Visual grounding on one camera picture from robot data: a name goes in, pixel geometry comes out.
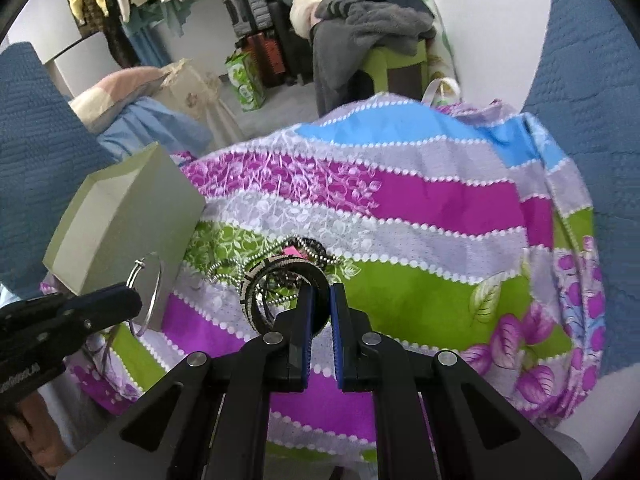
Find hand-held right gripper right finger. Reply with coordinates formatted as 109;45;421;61
331;283;584;480

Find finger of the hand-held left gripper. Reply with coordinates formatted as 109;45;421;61
65;282;144;335

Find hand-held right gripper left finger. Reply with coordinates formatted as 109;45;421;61
55;285;317;480

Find thin silver hoop bangle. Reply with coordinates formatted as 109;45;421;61
127;252;164;338

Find black bangle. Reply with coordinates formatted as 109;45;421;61
241;255;332;337

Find grey-green cardboard box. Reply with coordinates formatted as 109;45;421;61
42;141;207;332

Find pale blue trousers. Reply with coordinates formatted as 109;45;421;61
40;382;108;443

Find peach printed cloth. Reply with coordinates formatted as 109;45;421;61
0;392;71;476

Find striped floral blanket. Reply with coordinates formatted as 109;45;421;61
40;91;608;466

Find light blue cloth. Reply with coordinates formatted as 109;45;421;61
97;96;216;158

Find pink and cream pillow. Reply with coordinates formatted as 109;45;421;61
67;66;168;133

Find cream floral cloth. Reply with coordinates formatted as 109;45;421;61
155;58;248;148

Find green gift bag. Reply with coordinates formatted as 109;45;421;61
225;50;266;112

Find dark patterned hanging garment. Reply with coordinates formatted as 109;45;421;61
82;0;140;68

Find green stool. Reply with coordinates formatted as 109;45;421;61
360;40;428;93

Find red suitcase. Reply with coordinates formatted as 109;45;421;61
242;30;288;87

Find teal hanging garment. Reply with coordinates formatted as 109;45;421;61
122;0;195;68

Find white and green floral cloth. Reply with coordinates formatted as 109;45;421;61
407;0;463;103

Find grey fleece garment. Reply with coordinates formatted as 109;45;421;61
310;0;437;116

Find cream blanket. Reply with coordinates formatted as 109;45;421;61
290;0;331;41

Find grey and black suitcase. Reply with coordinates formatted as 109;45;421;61
221;0;273;38

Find silver beaded chain necklace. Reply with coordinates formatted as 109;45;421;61
206;234;346;286

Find white bag handle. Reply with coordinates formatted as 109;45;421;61
422;78;462;107

